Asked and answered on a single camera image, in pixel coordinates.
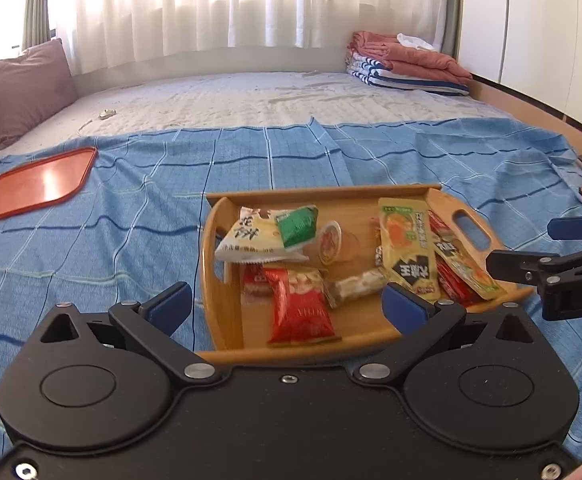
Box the wooden bed frame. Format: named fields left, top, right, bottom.
left=471, top=72, right=582, bottom=161

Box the grey green curtain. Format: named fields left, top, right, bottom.
left=21, top=0, right=54, bottom=51

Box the blue plaid bed sheet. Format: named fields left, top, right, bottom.
left=0, top=117, right=582, bottom=461

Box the folded pink blanket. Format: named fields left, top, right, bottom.
left=347, top=31, right=473, bottom=80

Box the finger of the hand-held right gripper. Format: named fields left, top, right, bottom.
left=486, top=245, right=582, bottom=287
left=547, top=211, right=582, bottom=242

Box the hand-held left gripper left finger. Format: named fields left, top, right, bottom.
left=38, top=281, right=222, bottom=385

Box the small red biscuit packet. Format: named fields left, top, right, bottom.
left=242, top=264, right=274, bottom=297

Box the folded blue striped blanket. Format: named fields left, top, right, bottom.
left=346, top=55, right=472, bottom=97

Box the purple pillow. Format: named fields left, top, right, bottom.
left=0, top=37, right=79, bottom=150

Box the large red snack packet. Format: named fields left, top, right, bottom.
left=263, top=267, right=336, bottom=346

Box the white mattress pad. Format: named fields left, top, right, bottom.
left=0, top=71, right=516, bottom=161

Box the white folded cloth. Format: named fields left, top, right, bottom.
left=396, top=32, right=436, bottom=52

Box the red plastic tray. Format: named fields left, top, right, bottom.
left=0, top=146, right=98, bottom=229

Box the white curtain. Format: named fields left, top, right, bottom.
left=46, top=0, right=452, bottom=73

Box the white snack packet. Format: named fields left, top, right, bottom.
left=214, top=206, right=316, bottom=265

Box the yellow packet with orange picture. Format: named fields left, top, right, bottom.
left=432, top=234, right=502, bottom=302

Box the long red snack packet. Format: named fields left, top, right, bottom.
left=426, top=209, right=474, bottom=308

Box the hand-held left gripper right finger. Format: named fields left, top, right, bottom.
left=353, top=282, right=542, bottom=385

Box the small jelly cup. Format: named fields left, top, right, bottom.
left=318, top=220, right=366, bottom=266

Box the small green snack packet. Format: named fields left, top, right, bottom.
left=276, top=205, right=319, bottom=250

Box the green orange snack sachet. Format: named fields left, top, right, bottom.
left=377, top=197, right=434, bottom=261

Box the clear beige biscuit packet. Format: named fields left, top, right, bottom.
left=323, top=269, right=386, bottom=309

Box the white wardrobe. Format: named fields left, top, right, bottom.
left=458, top=0, right=582, bottom=126

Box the wooden serving tray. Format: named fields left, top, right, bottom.
left=191, top=184, right=534, bottom=366

